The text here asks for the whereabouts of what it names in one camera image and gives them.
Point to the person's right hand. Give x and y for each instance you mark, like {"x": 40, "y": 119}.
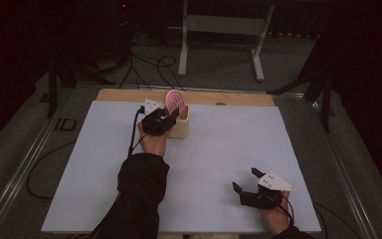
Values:
{"x": 277, "y": 217}

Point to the grey metal stand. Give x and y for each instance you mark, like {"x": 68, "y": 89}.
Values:
{"x": 222, "y": 25}

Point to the pink hairbrush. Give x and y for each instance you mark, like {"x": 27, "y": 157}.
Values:
{"x": 175, "y": 101}

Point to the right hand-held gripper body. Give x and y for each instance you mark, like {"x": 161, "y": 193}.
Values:
{"x": 265, "y": 194}

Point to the cream square cup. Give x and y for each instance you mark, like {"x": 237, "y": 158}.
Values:
{"x": 183, "y": 127}

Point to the person's left hand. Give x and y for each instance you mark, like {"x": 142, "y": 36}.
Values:
{"x": 152, "y": 142}

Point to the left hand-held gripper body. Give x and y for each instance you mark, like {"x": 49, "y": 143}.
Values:
{"x": 155, "y": 122}

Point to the black tripod stand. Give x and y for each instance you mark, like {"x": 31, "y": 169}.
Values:
{"x": 325, "y": 96}
{"x": 58, "y": 79}

